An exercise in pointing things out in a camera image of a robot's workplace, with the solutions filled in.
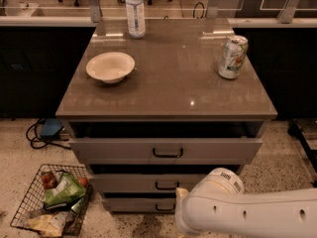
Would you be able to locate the white green soda can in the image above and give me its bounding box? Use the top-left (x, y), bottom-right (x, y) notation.
top-left (218, 36), bottom-right (249, 79)

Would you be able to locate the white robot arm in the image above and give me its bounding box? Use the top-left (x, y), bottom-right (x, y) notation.
top-left (175, 168), bottom-right (317, 238)

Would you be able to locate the clear plastic water bottle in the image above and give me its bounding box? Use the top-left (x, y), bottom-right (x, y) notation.
top-left (125, 0), bottom-right (146, 39)

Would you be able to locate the grey drawer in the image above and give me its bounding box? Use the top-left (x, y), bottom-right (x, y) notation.
top-left (90, 174), bottom-right (205, 193)
top-left (102, 198), bottom-right (176, 214)
top-left (70, 138), bottom-right (263, 165)

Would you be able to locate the black wire basket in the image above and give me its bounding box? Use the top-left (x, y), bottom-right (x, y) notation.
top-left (11, 164), bottom-right (92, 238)

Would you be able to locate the blue foot pedal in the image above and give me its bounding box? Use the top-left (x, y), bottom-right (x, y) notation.
top-left (40, 118), bottom-right (63, 139)

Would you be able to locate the white bowl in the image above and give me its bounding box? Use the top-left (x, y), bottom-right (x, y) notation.
top-left (86, 52), bottom-right (135, 83)

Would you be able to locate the green chip bag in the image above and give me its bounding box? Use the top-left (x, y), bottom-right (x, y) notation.
top-left (44, 173), bottom-right (86, 207)

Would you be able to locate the grey drawer cabinet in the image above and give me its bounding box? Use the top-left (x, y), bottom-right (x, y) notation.
top-left (56, 19), bottom-right (276, 201)

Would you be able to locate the black stand base right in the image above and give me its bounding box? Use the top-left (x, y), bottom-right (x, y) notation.
top-left (287, 119), bottom-right (317, 187)

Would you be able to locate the grey middle drawer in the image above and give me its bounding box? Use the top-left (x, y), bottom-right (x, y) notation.
top-left (90, 174), bottom-right (205, 193)

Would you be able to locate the grey top drawer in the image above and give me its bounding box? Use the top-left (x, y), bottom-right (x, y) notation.
top-left (70, 138), bottom-right (263, 165)

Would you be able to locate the red snack packet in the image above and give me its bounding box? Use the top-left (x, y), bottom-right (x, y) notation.
top-left (41, 172), bottom-right (57, 189)

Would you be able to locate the grey bottom drawer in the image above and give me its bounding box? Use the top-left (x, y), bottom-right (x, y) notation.
top-left (102, 198), bottom-right (176, 214)

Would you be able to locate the black floor cable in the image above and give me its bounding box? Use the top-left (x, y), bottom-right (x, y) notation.
top-left (25, 117), bottom-right (72, 151)

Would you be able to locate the red apple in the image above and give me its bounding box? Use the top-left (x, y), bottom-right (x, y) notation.
top-left (77, 178), bottom-right (88, 187)

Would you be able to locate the yellow snack bag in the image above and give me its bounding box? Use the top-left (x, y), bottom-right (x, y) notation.
top-left (27, 211), bottom-right (73, 237)

